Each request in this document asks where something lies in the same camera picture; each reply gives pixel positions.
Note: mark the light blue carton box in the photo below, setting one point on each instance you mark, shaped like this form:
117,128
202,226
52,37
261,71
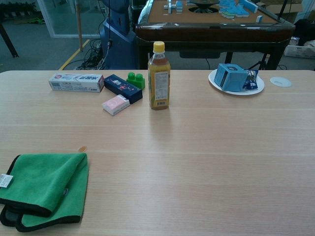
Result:
230,78

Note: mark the black table leg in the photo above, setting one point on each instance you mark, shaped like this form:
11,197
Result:
7,41

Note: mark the dark brown mahjong table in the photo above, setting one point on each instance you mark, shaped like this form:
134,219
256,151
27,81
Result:
214,32

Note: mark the yellow-capped tea bottle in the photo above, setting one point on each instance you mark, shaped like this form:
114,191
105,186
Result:
159,81

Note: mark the single blue mahjong tile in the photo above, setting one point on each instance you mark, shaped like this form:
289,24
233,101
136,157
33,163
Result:
259,18

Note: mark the pink tissue pack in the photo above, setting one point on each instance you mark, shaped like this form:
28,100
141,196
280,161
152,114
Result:
115,105

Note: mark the white toothpaste box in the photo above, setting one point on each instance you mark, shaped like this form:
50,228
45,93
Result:
76,82

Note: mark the green toy building block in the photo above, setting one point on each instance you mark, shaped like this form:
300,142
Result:
136,79

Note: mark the white plastic basket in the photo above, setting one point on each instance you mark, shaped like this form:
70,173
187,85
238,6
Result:
299,51

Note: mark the wooden pole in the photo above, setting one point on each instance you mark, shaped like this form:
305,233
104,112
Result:
79,24

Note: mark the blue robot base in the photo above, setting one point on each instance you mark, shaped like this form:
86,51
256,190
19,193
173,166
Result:
118,37

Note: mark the blue snack packet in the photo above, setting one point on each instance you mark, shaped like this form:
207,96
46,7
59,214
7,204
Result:
251,79

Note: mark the white paper plate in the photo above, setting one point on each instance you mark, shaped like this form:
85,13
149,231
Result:
259,87

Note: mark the blue mahjong tile row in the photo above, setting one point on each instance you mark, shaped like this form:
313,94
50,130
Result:
173,6

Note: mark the green microfiber cloth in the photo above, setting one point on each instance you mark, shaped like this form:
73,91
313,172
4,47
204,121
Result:
46,182

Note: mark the blue mahjong tile pile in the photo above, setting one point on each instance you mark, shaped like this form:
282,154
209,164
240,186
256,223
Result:
233,8

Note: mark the dark blue patterned box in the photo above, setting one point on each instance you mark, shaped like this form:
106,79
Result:
123,88

